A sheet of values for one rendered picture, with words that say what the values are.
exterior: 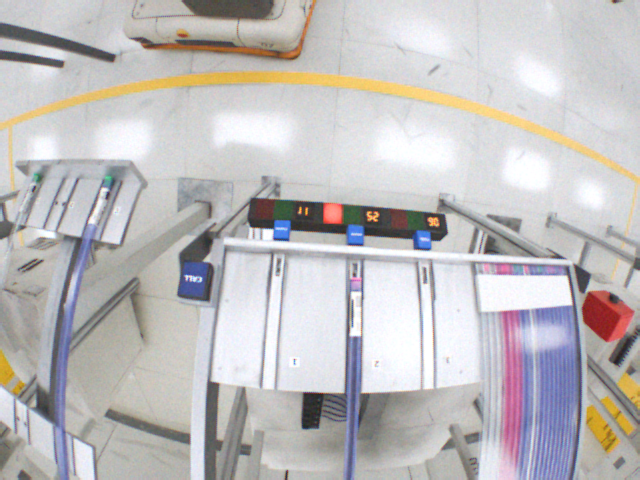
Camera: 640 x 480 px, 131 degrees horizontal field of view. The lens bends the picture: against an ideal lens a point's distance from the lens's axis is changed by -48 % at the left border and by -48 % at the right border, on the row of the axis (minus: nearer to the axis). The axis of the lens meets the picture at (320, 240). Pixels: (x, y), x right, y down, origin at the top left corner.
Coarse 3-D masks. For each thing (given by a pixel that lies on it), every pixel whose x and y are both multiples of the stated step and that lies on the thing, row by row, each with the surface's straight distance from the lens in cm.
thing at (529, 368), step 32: (480, 288) 47; (512, 288) 52; (544, 288) 58; (480, 320) 47; (512, 320) 50; (544, 320) 56; (512, 352) 50; (544, 352) 56; (576, 352) 64; (512, 384) 50; (544, 384) 56; (576, 384) 64; (512, 416) 51; (544, 416) 57; (576, 416) 66; (480, 448) 49; (512, 448) 53; (544, 448) 60
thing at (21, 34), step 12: (0, 24) 114; (0, 36) 116; (12, 36) 116; (24, 36) 118; (36, 36) 121; (48, 36) 124; (60, 48) 130; (72, 48) 132; (84, 48) 137; (96, 48) 142; (0, 60) 163; (12, 60) 163; (24, 60) 166; (36, 60) 170; (48, 60) 175; (60, 60) 180; (108, 60) 148
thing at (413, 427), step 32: (480, 384) 93; (256, 416) 86; (288, 416) 84; (384, 416) 88; (416, 416) 93; (448, 416) 100; (288, 448) 102; (320, 448) 102; (384, 448) 107; (416, 448) 114
